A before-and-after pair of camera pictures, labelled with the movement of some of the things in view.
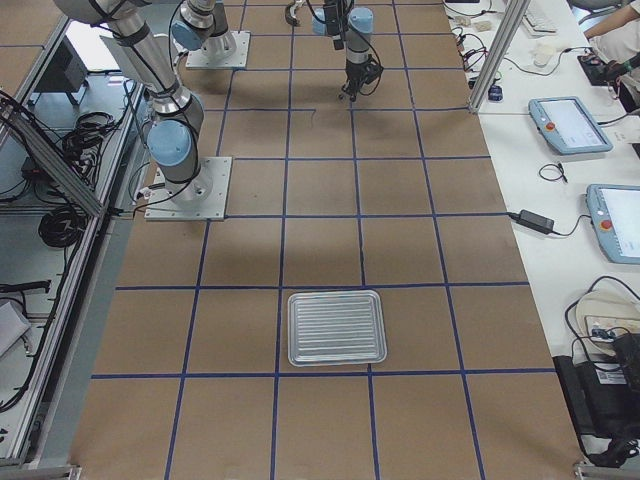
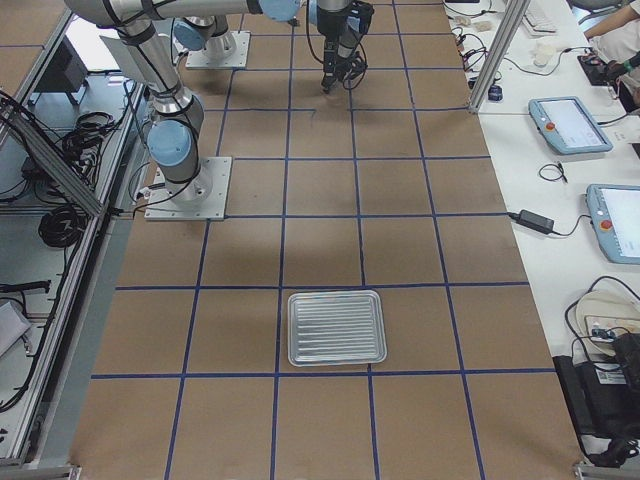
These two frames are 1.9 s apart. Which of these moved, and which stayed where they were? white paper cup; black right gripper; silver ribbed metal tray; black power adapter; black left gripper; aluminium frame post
Moved: black right gripper; black left gripper
Stayed: black power adapter; white paper cup; silver ribbed metal tray; aluminium frame post
